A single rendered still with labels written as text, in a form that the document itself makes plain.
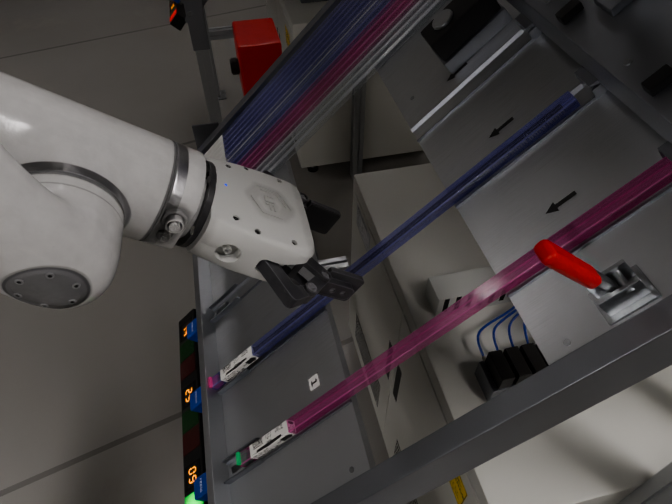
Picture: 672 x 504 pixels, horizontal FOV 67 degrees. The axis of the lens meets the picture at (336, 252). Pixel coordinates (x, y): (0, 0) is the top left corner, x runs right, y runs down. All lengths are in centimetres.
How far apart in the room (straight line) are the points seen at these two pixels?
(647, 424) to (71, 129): 79
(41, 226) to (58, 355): 142
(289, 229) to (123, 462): 113
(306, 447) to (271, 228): 23
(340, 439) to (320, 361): 9
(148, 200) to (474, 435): 29
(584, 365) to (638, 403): 49
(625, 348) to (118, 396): 138
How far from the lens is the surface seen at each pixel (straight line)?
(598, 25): 46
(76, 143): 38
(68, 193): 35
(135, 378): 160
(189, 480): 72
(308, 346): 57
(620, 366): 40
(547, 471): 78
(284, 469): 56
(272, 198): 46
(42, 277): 34
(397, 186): 108
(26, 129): 38
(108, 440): 153
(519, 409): 40
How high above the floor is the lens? 131
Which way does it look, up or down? 47 degrees down
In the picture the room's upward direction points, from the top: straight up
